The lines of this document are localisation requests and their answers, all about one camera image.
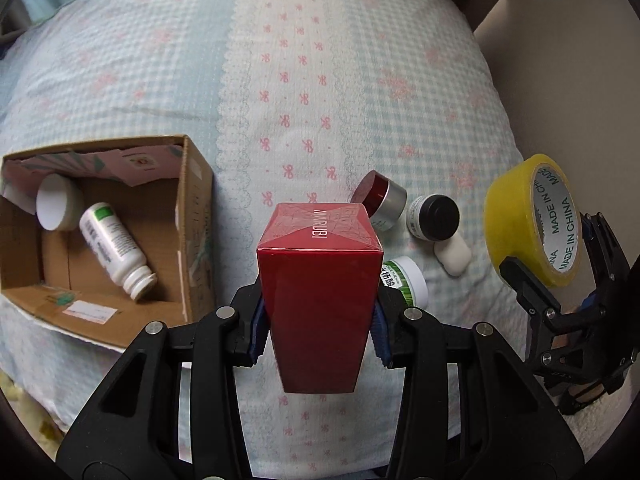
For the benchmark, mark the red-lid silver jar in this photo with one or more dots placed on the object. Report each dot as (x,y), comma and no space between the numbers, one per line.
(380,199)

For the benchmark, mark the pale yellow fluffy rug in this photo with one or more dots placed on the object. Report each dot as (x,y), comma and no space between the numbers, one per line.
(30,425)

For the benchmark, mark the white round jar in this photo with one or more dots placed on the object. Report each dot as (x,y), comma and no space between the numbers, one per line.
(59,202)

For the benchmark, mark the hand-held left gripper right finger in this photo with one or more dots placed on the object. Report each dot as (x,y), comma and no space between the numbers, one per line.
(378,332)

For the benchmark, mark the checked bow-print bedsheet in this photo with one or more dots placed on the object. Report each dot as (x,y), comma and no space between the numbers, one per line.
(320,85)

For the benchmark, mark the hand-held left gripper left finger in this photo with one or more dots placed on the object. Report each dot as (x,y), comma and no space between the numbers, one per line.
(257,327)

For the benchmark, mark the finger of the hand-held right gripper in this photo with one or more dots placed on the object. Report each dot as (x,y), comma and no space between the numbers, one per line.
(527,282)
(607,250)

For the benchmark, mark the red glossy carton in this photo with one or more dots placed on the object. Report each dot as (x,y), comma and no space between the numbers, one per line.
(320,280)

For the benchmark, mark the yellow tape roll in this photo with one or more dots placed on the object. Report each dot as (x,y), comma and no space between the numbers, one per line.
(520,215)

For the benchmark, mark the white oval case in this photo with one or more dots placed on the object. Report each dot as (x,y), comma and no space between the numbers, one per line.
(452,256)

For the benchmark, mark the white green-label pill bottle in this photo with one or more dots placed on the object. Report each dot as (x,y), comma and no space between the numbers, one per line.
(115,250)

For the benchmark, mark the brown cardboard box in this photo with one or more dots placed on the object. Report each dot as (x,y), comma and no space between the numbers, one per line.
(107,240)

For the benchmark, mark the black-lid white jar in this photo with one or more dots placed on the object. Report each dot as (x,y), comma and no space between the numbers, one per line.
(434,216)

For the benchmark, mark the green-label white jar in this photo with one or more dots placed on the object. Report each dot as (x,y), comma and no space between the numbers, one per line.
(406,280)

